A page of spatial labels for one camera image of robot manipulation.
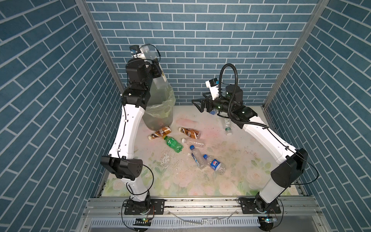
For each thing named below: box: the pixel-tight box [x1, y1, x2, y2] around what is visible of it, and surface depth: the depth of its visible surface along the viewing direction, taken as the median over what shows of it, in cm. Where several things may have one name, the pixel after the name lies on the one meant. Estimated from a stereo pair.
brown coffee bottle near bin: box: [148, 125, 172, 141], surface depth 101 cm
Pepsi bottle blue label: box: [202, 154, 226, 175], surface depth 86 cm
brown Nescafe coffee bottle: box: [178, 126, 200, 140], surface depth 100 cm
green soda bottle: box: [163, 135, 184, 154], surface depth 95 cm
